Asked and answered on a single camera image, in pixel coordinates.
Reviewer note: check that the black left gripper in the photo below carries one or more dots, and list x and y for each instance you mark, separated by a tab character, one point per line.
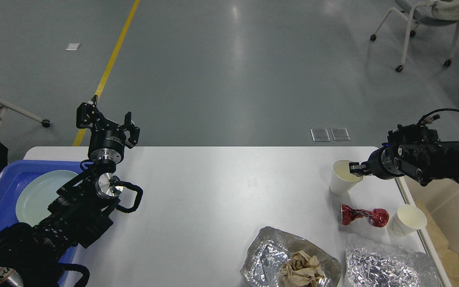
106	143

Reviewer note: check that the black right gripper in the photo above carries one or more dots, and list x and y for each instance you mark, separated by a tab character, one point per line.
379	164

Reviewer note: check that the white paper cup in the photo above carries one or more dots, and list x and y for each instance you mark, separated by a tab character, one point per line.
341	180
408	219

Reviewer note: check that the light green plate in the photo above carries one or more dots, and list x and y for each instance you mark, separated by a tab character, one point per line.
34	200

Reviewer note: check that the brown paper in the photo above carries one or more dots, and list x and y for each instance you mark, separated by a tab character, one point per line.
302	270

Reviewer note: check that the aluminium foil tray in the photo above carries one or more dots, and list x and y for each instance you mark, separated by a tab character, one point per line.
273	247

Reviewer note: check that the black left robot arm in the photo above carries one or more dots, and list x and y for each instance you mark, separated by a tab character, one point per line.
104	192

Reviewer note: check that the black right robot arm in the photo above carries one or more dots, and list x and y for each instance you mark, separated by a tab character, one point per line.
415	151

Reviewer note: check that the clear plastic piece on floor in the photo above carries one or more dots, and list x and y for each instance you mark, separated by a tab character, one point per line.
340	134

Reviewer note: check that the crushed red can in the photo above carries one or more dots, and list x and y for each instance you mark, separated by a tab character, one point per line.
377	217

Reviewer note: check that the white paper scrap on floor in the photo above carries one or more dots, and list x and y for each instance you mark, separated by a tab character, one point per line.
73	47

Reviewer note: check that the crumpled aluminium foil piece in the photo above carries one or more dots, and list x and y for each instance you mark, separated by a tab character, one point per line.
372	264

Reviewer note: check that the beige plastic bin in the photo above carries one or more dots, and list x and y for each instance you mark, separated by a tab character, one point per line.
441	198

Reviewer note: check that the white chair right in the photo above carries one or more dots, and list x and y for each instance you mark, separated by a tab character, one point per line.
431	13

